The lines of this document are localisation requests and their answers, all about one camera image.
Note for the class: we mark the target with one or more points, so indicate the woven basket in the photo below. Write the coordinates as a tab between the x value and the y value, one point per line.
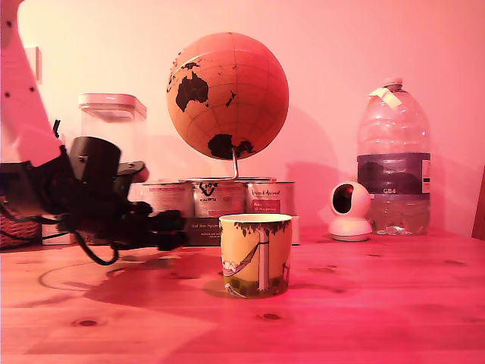
19	235

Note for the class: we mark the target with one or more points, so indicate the clear storage jar white lid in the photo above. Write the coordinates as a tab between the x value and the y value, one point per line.
113	125

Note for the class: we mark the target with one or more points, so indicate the cork globe on metal stand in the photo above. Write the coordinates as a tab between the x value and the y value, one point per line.
235	98

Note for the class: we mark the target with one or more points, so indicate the metal tin plain label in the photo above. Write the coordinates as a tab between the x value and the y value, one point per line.
170	195

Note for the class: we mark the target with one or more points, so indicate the white container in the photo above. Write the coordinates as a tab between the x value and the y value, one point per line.
57	239

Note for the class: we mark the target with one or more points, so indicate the metal tin red label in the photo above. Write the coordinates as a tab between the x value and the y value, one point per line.
269	199

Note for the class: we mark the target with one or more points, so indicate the white wall switch plate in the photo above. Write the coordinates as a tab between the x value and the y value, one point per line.
34	62

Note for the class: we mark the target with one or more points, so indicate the illustrated coffee mug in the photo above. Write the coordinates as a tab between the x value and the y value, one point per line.
246	258

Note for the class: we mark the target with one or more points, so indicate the large clear water bottle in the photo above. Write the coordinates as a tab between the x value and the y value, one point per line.
394	170

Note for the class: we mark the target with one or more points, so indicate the dark cardboard tray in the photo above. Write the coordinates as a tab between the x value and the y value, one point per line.
201	231

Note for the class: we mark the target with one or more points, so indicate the small white round camera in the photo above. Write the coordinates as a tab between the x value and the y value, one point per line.
348	216

